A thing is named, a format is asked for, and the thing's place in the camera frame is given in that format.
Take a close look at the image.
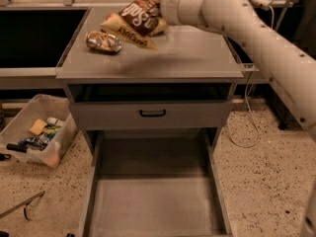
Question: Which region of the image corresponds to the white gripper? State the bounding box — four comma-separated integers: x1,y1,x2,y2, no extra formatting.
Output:
149,0,211,38

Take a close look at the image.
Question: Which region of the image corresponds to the brown sea salt chip bag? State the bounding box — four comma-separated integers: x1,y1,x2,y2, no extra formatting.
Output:
101,0,162,50

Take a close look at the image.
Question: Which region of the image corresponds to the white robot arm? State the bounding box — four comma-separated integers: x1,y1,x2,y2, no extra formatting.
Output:
158,0,316,140

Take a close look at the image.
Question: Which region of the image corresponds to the grey metal drawer cabinet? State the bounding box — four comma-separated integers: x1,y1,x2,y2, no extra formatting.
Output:
54,5,245,156

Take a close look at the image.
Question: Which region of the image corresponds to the grey top drawer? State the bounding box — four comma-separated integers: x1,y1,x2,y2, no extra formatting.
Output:
68,83,232,130

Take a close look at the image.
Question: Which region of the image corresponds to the open grey middle drawer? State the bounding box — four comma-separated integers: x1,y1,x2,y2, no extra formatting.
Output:
78,132,233,237

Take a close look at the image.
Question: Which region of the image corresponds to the crushed gold can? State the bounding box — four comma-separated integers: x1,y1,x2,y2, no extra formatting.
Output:
85,31,121,53

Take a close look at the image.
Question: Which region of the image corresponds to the clear plastic bin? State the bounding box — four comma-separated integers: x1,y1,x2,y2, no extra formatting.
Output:
0,94,77,168

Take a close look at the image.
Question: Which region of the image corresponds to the yellow sponge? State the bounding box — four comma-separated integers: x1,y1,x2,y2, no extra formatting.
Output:
29,118,47,135

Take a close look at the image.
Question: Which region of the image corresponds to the black tool in bin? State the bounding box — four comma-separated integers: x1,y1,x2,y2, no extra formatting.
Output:
6,143,28,153

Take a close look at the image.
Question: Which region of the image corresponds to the metal rod on floor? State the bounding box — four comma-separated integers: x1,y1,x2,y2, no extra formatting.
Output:
0,191,45,219

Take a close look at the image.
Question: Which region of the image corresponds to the black drawer handle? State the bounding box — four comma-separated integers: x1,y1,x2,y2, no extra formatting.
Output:
139,110,167,118

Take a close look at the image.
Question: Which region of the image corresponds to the white cable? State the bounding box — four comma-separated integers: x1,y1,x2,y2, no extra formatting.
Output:
226,4,277,149

